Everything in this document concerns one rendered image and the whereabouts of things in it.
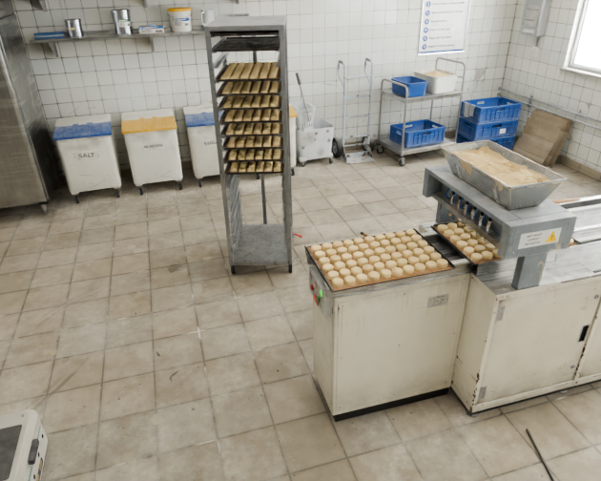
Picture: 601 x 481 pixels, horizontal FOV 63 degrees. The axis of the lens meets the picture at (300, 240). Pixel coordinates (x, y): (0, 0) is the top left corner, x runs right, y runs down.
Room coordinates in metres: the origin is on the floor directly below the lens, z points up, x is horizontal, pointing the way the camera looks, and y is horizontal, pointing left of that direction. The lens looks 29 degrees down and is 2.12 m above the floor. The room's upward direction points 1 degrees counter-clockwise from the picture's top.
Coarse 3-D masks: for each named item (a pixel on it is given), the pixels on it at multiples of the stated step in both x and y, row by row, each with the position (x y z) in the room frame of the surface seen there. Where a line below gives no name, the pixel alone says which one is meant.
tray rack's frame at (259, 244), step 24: (216, 24) 3.29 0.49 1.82; (240, 24) 3.26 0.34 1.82; (264, 24) 3.23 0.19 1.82; (288, 96) 3.79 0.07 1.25; (288, 120) 3.79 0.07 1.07; (288, 144) 3.79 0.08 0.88; (264, 192) 3.81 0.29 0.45; (264, 216) 3.81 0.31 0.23; (240, 240) 3.52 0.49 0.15; (264, 240) 3.51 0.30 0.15; (240, 264) 3.18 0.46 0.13; (264, 264) 3.18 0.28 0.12
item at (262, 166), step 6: (234, 162) 3.38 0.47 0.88; (240, 162) 3.43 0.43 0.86; (246, 162) 3.41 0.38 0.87; (252, 162) 3.37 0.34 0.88; (258, 162) 3.37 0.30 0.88; (264, 162) 3.42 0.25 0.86; (270, 162) 3.37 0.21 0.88; (276, 162) 3.36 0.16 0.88; (234, 168) 3.27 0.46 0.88; (240, 168) 3.26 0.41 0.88; (246, 168) 3.31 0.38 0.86; (252, 168) 3.26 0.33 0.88; (258, 168) 3.26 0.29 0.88; (264, 168) 3.31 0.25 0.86; (270, 168) 3.25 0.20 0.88; (276, 168) 3.25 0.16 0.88; (282, 168) 3.30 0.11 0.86
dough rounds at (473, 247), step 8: (440, 224) 2.27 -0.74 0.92; (448, 224) 2.26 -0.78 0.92; (456, 224) 2.26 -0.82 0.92; (440, 232) 2.22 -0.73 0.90; (448, 232) 2.18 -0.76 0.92; (456, 232) 2.19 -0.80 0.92; (464, 232) 2.21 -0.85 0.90; (472, 232) 2.18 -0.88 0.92; (456, 240) 2.11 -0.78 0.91; (464, 240) 2.12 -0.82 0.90; (472, 240) 2.09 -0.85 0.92; (480, 240) 2.09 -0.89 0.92; (464, 248) 2.02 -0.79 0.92; (472, 248) 2.01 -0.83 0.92; (480, 248) 2.01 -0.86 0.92; (488, 248) 2.02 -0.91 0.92; (496, 248) 2.04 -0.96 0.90; (472, 256) 1.94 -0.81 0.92; (480, 256) 1.94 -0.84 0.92; (488, 256) 1.94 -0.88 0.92; (496, 256) 1.96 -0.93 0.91
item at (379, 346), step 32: (384, 288) 1.81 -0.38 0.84; (416, 288) 1.86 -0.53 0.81; (448, 288) 1.90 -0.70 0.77; (320, 320) 1.95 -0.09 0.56; (352, 320) 1.77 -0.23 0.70; (384, 320) 1.82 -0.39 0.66; (416, 320) 1.86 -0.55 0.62; (448, 320) 1.91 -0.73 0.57; (320, 352) 1.95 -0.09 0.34; (352, 352) 1.78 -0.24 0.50; (384, 352) 1.82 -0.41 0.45; (416, 352) 1.87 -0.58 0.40; (448, 352) 1.92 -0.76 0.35; (320, 384) 1.95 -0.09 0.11; (352, 384) 1.78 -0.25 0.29; (384, 384) 1.82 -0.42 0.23; (416, 384) 1.87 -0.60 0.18; (448, 384) 1.93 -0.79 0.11; (352, 416) 1.81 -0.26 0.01
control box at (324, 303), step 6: (312, 270) 1.98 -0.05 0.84; (318, 270) 1.98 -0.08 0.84; (312, 276) 1.96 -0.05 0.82; (318, 276) 1.93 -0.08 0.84; (312, 282) 1.97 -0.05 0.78; (318, 282) 1.88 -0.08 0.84; (318, 288) 1.88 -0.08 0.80; (324, 288) 1.83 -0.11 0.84; (312, 294) 1.97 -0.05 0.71; (318, 294) 1.88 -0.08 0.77; (324, 294) 1.79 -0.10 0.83; (324, 300) 1.79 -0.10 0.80; (324, 306) 1.79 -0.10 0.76; (324, 312) 1.79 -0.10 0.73
